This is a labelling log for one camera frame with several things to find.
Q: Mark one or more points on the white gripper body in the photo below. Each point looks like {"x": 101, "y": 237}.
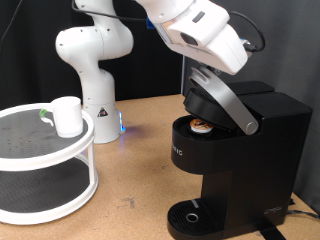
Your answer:
{"x": 223, "y": 56}

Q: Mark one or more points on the orange-lidded white coffee pod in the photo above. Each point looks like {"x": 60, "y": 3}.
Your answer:
{"x": 200, "y": 125}

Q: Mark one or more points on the black Keurig coffee machine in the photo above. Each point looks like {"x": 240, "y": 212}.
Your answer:
{"x": 253, "y": 160}

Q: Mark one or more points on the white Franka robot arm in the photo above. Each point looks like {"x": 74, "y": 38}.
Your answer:
{"x": 96, "y": 43}

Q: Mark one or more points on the grey partition panel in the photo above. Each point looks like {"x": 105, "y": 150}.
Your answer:
{"x": 290, "y": 33}

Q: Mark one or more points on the black tape strip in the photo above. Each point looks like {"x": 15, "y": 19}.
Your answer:
{"x": 271, "y": 231}

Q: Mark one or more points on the black curtain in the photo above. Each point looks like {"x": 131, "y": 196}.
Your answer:
{"x": 26, "y": 50}

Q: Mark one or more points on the white two-tier turntable shelf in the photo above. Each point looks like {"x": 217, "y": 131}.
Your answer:
{"x": 43, "y": 163}

